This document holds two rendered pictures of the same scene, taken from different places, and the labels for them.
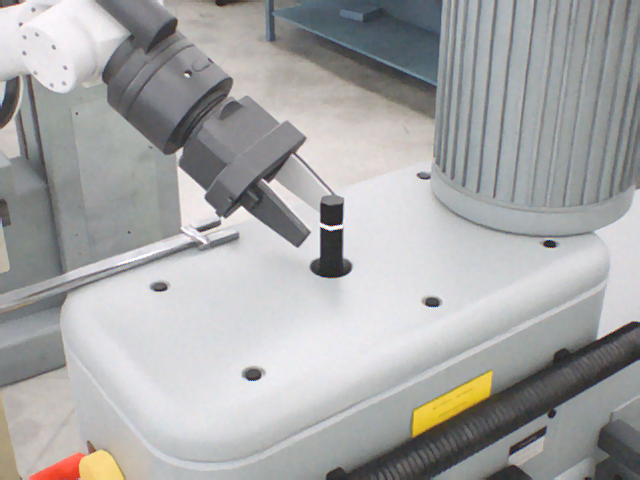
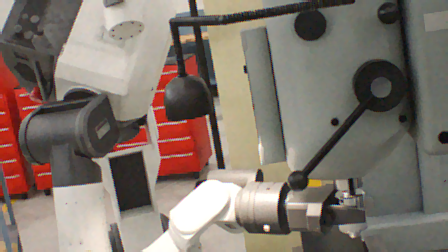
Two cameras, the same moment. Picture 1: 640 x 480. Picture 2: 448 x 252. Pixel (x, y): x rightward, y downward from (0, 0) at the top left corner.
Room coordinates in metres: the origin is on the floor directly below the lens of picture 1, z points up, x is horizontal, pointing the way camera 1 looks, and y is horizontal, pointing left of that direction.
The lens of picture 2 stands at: (-0.20, -0.56, 1.64)
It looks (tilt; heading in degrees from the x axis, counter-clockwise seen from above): 12 degrees down; 42
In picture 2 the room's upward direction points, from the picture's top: 10 degrees counter-clockwise
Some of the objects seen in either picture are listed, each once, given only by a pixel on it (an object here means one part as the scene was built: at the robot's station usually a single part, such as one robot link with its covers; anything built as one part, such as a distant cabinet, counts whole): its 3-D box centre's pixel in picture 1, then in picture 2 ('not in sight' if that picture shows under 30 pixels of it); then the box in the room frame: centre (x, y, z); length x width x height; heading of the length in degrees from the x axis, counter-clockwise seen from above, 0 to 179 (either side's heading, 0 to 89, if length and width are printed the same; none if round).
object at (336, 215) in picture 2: not in sight; (345, 216); (0.66, -0.02, 1.24); 0.06 x 0.02 x 0.03; 103
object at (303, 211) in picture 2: not in sight; (298, 209); (0.67, 0.08, 1.24); 0.13 x 0.12 x 0.10; 13
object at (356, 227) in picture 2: not in sight; (352, 213); (0.69, -0.01, 1.23); 0.05 x 0.05 x 0.05
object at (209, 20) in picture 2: not in sight; (198, 21); (0.50, 0.07, 1.58); 0.17 x 0.01 x 0.01; 66
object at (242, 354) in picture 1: (343, 334); not in sight; (0.70, -0.02, 1.81); 0.47 x 0.26 x 0.16; 126
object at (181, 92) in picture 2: not in sight; (186, 94); (0.54, 0.15, 1.47); 0.07 x 0.07 x 0.06
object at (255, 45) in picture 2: not in sight; (263, 95); (0.63, 0.08, 1.44); 0.04 x 0.04 x 0.21; 36
